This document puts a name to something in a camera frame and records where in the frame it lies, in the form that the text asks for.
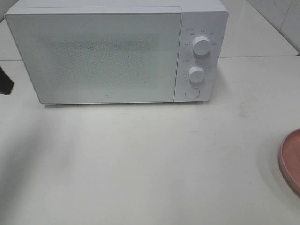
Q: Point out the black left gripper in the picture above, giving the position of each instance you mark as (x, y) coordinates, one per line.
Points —
(6, 84)

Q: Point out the white round door button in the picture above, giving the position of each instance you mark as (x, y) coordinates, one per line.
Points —
(192, 93)

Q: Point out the white round knob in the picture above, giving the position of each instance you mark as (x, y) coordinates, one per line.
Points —
(196, 74)
(201, 45)

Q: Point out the pink round plate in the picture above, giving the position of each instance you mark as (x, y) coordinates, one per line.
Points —
(289, 160)

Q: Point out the white microwave door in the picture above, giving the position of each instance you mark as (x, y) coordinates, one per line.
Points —
(99, 58)

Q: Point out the white microwave oven body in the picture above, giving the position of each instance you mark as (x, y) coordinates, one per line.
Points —
(198, 17)

